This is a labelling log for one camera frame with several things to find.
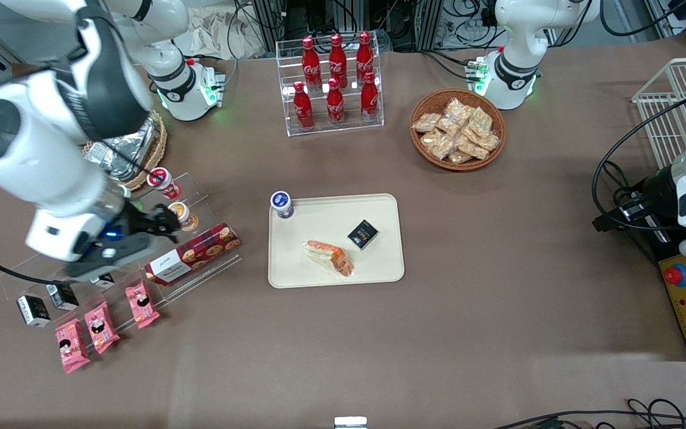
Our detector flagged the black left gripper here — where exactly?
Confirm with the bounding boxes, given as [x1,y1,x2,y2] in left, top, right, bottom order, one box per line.
[592,166,680,233]

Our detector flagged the blue-lid yogurt cup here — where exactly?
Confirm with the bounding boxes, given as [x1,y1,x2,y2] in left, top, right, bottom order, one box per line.
[270,191,295,220]

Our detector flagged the aluminium frame rack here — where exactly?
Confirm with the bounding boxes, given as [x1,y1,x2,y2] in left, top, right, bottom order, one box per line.
[251,0,445,51]

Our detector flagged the clear acrylic stepped stand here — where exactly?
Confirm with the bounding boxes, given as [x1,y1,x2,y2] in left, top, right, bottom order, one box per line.
[0,172,244,327]

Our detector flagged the black floor cables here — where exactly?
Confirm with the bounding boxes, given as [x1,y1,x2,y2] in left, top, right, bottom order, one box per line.
[492,398,686,429]

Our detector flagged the red cola bottle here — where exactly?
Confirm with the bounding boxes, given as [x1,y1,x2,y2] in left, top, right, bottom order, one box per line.
[326,77,346,127]
[356,31,375,84]
[329,33,348,89]
[360,71,379,123]
[301,36,322,91]
[293,80,314,130]

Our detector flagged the triangle sandwich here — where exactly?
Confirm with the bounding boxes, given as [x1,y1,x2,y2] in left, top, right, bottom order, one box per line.
[303,240,356,278]

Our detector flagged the pink snack pack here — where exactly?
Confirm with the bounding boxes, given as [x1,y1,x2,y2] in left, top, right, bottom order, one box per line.
[84,301,121,355]
[125,279,161,329]
[55,318,91,374]

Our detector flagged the round wicker basket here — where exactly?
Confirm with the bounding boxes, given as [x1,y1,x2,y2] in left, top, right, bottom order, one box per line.
[410,88,507,172]

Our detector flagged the aluminium foil container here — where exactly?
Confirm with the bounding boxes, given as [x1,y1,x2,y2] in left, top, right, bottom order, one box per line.
[84,116,158,182]

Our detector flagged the oval wicker basket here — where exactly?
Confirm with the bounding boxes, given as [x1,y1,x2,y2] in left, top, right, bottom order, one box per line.
[81,110,168,192]

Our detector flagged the white wire basket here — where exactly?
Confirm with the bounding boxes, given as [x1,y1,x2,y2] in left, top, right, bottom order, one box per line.
[631,57,686,170]

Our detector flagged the clear acrylic bottle rack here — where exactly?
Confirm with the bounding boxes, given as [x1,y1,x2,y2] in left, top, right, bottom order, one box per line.
[276,31,385,138]

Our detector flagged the black cable loop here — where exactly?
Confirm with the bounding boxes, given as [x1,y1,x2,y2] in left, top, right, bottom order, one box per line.
[592,95,686,233]

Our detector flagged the red-lid yogurt cup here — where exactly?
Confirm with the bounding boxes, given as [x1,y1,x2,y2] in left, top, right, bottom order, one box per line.
[146,167,182,200]

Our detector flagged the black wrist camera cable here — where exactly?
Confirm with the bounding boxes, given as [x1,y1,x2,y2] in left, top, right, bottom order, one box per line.
[0,222,70,285]

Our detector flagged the beige plastic tray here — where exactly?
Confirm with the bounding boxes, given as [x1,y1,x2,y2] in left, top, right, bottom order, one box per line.
[268,194,406,290]

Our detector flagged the beige crumpled cloth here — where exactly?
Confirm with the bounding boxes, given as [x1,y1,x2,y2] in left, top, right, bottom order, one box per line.
[185,6,266,60]

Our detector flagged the red plaid cookie box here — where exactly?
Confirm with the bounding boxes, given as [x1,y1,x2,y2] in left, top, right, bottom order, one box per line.
[144,222,242,287]

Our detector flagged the small black gold-print box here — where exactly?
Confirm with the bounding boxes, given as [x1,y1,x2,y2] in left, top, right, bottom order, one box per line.
[347,219,379,251]

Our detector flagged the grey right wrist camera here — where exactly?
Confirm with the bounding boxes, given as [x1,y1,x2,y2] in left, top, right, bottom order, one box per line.
[68,234,159,282]

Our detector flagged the orange-lid yogurt cup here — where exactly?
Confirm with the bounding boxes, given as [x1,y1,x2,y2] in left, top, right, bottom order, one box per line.
[167,201,199,232]

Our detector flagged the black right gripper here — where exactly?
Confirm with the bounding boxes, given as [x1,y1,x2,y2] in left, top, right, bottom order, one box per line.
[120,203,180,244]

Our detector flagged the black arm base cables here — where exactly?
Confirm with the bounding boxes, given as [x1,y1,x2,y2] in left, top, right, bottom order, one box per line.
[417,49,481,81]

